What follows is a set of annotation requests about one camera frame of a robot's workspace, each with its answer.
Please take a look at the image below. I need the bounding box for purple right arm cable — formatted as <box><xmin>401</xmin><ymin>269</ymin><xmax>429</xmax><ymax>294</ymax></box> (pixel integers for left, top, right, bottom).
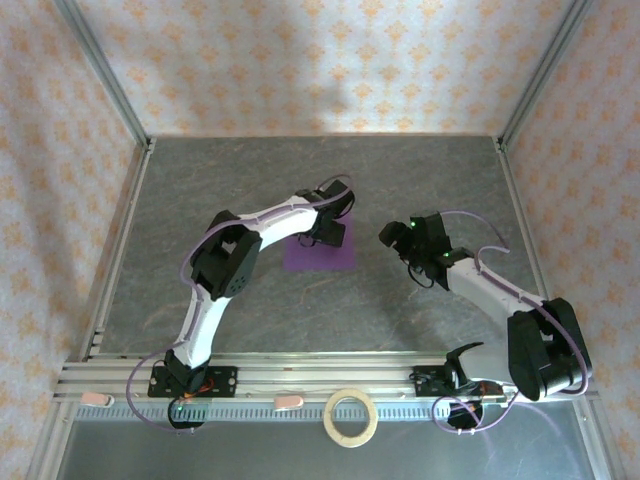
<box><xmin>432</xmin><ymin>209</ymin><xmax>592</xmax><ymax>436</ymax></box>

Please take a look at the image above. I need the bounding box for aluminium frame post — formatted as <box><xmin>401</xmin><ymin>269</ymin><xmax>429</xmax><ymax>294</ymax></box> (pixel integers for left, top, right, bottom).
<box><xmin>52</xmin><ymin>0</ymin><xmax>154</xmax><ymax>151</ymax></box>
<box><xmin>497</xmin><ymin>0</ymin><xmax>596</xmax><ymax>151</ymax></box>

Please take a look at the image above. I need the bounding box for grey slotted cable duct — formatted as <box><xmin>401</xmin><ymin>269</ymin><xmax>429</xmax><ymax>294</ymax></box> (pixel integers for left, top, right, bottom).
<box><xmin>72</xmin><ymin>402</ymin><xmax>586</xmax><ymax>421</ymax></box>

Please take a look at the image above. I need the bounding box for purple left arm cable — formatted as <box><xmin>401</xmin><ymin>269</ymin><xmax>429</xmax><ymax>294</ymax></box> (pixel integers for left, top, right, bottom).
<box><xmin>127</xmin><ymin>173</ymin><xmax>357</xmax><ymax>436</ymax></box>

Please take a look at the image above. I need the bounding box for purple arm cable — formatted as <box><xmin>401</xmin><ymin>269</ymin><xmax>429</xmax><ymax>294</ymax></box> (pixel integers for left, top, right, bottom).
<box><xmin>432</xmin><ymin>209</ymin><xmax>592</xmax><ymax>436</ymax></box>
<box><xmin>127</xmin><ymin>173</ymin><xmax>357</xmax><ymax>436</ymax></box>

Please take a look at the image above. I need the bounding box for aluminium mounting rail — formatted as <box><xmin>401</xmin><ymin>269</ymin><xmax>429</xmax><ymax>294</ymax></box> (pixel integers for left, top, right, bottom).
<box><xmin>53</xmin><ymin>352</ymin><xmax>599</xmax><ymax>404</ymax></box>

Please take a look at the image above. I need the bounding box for grey metal shelf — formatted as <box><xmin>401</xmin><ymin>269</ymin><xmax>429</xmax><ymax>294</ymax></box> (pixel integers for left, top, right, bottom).
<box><xmin>54</xmin><ymin>418</ymin><xmax>599</xmax><ymax>480</ymax></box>

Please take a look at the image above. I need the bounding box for aluminium frame leg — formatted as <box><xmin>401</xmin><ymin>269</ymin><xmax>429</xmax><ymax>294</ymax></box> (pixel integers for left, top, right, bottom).
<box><xmin>27</xmin><ymin>402</ymin><xmax>76</xmax><ymax>480</ymax></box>
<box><xmin>572</xmin><ymin>399</ymin><xmax>619</xmax><ymax>480</ymax></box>

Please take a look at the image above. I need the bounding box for beige tape roll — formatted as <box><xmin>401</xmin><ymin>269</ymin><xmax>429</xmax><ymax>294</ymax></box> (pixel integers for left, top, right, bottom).
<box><xmin>323</xmin><ymin>388</ymin><xmax>379</xmax><ymax>449</ymax></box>

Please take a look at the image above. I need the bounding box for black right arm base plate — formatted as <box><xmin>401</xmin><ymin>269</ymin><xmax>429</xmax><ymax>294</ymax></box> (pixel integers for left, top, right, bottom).
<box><xmin>412</xmin><ymin>364</ymin><xmax>506</xmax><ymax>401</ymax></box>

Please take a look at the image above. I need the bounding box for aluminium table side rail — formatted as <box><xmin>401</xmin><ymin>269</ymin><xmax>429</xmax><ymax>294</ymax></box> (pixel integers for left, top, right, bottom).
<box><xmin>494</xmin><ymin>137</ymin><xmax>571</xmax><ymax>361</ymax></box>
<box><xmin>79</xmin><ymin>139</ymin><xmax>156</xmax><ymax>361</ymax></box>

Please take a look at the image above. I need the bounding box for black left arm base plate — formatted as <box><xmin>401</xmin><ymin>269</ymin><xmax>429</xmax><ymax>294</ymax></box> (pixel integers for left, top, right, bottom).
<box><xmin>147</xmin><ymin>366</ymin><xmax>239</xmax><ymax>399</ymax></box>

